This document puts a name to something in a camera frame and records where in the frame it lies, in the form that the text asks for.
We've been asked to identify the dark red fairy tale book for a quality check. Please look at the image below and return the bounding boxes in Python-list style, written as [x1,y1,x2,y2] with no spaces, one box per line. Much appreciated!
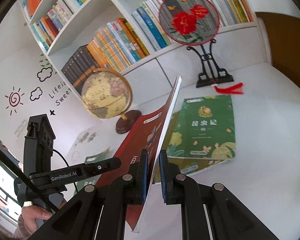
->
[95,74,183,233]

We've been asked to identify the dark green insect book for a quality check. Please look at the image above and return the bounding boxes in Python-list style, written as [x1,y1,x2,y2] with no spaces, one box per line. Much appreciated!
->
[162,95,236,175]

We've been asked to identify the teal green leaf book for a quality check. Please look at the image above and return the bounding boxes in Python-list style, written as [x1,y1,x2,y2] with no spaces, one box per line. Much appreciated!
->
[83,147,111,186]

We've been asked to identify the person's left hand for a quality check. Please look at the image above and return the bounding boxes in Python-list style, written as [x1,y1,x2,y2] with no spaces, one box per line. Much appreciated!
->
[12,205,52,239]

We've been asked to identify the antique yellow desk globe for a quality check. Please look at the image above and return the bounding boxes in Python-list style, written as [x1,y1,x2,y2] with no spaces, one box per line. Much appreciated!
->
[81,68,141,134]

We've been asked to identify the black carved fan stand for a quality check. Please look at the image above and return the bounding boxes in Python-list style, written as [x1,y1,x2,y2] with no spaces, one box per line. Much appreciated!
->
[186,38,234,88]

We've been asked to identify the red tassel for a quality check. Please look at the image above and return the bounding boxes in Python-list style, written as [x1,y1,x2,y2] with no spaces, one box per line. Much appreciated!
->
[214,82,243,95]

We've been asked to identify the black book set row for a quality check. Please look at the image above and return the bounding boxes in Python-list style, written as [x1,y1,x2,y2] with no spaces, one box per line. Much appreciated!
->
[62,45,100,95]

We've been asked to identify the orange yellow book row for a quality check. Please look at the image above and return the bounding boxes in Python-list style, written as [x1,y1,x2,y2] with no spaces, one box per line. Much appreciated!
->
[87,17,149,72]

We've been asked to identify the red peony embroidered fan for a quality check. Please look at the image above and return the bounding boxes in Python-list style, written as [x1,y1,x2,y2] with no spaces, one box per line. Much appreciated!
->
[159,0,221,46]

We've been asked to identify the top shelf book row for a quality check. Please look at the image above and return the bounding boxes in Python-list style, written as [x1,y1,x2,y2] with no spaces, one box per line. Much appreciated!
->
[21,0,111,53]

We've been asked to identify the shelf book row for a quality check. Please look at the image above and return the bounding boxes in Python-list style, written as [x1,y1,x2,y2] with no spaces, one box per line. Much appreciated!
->
[21,0,111,53]
[132,0,254,50]

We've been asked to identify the white bookshelf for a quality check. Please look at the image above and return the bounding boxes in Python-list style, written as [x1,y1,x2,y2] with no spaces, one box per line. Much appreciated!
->
[20,0,269,98]

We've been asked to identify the right shelf book row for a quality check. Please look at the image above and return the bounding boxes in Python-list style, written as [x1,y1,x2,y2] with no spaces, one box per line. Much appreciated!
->
[132,0,254,50]

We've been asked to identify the brown wooden cabinet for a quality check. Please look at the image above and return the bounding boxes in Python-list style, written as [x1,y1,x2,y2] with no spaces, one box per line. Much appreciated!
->
[256,12,300,65]

